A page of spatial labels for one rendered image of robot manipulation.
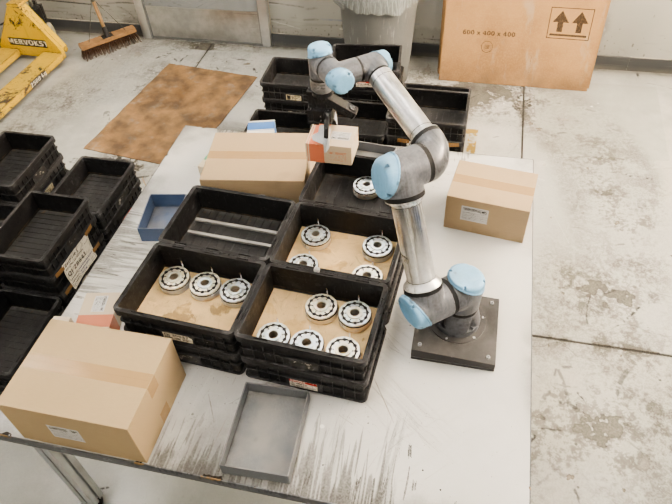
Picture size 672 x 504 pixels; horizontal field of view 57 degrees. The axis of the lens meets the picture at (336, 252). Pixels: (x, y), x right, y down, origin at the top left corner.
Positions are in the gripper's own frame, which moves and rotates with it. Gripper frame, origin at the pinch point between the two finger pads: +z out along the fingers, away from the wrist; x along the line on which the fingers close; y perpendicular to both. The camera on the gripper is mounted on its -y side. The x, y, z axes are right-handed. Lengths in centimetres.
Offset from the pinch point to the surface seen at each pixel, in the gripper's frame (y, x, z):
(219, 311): 25, 59, 27
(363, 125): 12, -110, 72
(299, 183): 13.6, 0.4, 20.9
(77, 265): 117, 16, 69
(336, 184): 1.7, -8.2, 27.0
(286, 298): 5, 50, 27
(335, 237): -4.3, 20.2, 26.8
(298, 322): -1, 59, 27
